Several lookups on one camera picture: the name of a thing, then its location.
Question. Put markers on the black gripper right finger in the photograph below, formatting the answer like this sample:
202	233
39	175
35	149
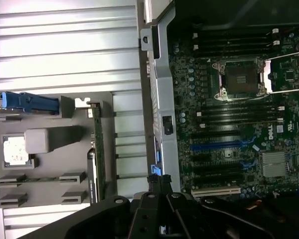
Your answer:
177	211

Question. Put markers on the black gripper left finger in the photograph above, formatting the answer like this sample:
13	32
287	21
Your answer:
147	216

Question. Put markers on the white expansion slot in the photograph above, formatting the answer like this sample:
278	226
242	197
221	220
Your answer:
214	192

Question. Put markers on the long black expansion slot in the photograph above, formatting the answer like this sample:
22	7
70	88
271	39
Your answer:
214	135
214	178
214	167

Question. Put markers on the short black expansion slot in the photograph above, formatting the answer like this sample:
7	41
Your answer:
196	157

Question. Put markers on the blue expansion slot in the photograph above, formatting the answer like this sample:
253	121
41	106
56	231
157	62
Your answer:
214	147

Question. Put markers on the grey parts rack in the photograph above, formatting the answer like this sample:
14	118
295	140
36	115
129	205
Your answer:
59	159

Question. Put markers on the silver finned chipset heatsink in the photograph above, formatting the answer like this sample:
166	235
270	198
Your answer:
274	164

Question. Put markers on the black open PC case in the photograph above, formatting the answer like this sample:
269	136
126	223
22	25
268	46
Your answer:
164	87

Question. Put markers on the CPU socket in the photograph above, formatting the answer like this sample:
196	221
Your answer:
239	79

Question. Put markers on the silver CPU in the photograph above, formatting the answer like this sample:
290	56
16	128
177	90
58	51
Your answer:
16	152

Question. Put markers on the hard disk with blue carrier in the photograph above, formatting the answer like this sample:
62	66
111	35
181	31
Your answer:
35	104

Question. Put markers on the silver socket cover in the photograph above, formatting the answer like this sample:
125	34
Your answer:
286	74

